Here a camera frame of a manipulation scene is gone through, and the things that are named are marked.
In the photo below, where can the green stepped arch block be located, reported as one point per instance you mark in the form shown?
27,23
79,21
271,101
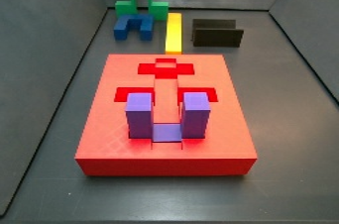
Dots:
158,8

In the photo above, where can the purple U-shaped block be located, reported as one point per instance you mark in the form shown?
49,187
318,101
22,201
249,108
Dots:
190,128

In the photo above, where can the yellow long bar block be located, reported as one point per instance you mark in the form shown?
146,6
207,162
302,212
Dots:
174,39

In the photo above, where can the red base block with slots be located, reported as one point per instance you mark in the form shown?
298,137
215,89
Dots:
109,153

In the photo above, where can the blue U-shaped block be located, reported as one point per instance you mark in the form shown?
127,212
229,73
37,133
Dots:
134,22

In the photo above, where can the black fixture stand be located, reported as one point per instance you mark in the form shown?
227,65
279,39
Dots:
217,33

